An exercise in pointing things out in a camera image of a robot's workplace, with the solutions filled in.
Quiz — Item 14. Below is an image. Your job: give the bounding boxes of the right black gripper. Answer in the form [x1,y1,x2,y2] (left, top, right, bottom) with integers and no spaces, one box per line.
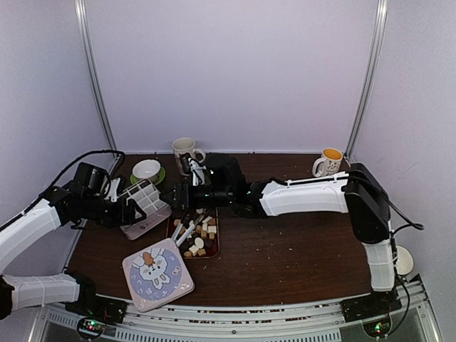
[160,182,233,210]

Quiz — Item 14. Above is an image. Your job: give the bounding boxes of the aluminium frame post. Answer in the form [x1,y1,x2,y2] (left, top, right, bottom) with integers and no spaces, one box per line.
[345,0,389,162]
[74,0,117,150]

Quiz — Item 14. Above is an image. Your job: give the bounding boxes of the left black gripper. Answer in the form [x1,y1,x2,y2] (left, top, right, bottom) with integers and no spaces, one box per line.
[83,194,146,228]

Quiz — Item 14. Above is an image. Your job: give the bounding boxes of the white bowl near right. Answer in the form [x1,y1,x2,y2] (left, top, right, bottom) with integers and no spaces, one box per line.
[396,246,414,276]

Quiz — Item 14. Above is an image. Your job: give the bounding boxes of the white mug yellow inside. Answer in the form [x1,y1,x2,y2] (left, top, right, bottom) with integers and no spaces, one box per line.
[312,147,343,177]

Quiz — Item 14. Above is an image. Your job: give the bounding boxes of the green saucer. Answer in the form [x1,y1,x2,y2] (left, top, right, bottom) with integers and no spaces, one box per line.
[130,167,166,185]

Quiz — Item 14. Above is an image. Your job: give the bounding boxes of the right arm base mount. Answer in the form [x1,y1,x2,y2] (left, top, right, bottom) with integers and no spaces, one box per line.
[341,295,402,339]

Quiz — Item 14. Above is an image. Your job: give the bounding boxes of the left aluminium frame post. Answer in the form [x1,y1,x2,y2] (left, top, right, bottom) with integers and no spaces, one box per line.
[74,0,117,150]

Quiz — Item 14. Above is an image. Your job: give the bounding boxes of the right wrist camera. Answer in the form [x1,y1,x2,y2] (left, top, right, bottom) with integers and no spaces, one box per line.
[180,153,207,187]

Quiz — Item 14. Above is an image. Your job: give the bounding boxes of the lilac tin box with dividers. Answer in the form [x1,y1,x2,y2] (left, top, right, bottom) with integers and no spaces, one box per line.
[120,180,172,241]

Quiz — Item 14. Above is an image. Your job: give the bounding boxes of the white oval chocolate in tray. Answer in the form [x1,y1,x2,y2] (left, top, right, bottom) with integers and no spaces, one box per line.
[194,237,204,249]

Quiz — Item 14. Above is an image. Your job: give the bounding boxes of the red chocolate tray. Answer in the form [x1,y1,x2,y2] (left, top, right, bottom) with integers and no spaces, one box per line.
[166,209,220,259]

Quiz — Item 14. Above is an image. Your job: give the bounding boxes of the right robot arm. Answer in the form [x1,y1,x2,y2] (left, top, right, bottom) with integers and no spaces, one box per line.
[183,208,398,315]

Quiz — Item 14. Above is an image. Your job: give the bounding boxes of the tall floral mug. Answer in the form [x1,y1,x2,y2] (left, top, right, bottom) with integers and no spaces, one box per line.
[172,137,206,176]

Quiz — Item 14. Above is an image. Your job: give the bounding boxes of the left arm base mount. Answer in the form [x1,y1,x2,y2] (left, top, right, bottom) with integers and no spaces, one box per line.
[65,296,128,341]

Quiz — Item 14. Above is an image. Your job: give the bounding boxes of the lilac bunny tin lid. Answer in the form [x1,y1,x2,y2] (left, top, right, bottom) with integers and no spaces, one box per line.
[122,238,195,313]

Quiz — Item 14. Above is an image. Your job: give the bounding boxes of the right aluminium frame post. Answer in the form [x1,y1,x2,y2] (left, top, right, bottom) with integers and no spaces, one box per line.
[345,0,389,162]

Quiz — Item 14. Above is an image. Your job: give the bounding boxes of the front aluminium rail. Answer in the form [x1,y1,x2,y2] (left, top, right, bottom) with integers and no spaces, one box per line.
[26,289,443,341]

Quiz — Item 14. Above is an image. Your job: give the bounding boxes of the white metal tongs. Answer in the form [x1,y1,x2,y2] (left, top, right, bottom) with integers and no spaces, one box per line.
[171,209,209,247]

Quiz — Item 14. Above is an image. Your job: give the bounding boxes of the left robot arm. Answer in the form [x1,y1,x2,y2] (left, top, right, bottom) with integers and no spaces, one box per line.
[1,152,147,318]

